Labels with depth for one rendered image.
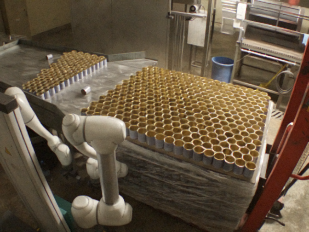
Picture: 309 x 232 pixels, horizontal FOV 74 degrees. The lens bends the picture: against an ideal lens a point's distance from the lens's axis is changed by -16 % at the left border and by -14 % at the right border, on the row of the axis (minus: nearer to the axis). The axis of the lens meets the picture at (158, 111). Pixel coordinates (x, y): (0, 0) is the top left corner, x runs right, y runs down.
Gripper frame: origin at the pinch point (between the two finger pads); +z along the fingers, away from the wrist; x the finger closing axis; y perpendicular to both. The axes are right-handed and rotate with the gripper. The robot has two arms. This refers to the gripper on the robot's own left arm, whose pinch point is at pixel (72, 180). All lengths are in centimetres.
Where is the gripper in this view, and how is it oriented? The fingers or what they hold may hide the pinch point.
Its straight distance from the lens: 207.7
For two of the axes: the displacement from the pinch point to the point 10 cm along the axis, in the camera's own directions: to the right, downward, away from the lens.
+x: -9.2, -2.4, 3.1
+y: 3.9, -5.0, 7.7
